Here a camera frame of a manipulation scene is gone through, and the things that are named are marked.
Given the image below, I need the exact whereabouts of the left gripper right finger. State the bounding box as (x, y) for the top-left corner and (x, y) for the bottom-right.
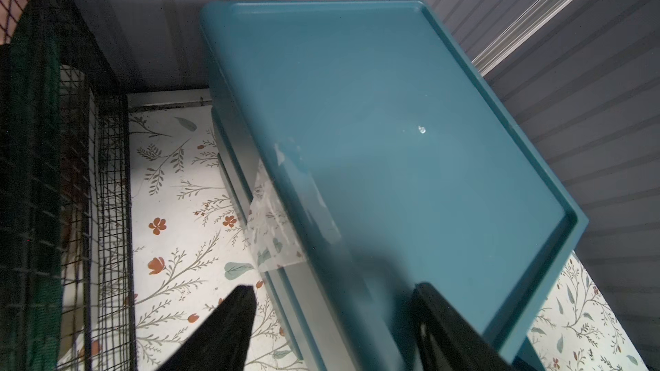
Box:
(411, 283), (521, 370)

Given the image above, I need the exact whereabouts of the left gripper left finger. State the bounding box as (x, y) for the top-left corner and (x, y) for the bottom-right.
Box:
(158, 285), (257, 371)

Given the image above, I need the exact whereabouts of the teal drawer cabinet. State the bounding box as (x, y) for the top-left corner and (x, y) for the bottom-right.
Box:
(200, 1), (588, 370)

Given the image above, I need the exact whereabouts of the floral table mat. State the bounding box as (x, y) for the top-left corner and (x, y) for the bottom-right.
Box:
(113, 106), (645, 370)

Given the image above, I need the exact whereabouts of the black wire desk organizer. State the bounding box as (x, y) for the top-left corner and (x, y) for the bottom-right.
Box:
(1, 0), (138, 370)

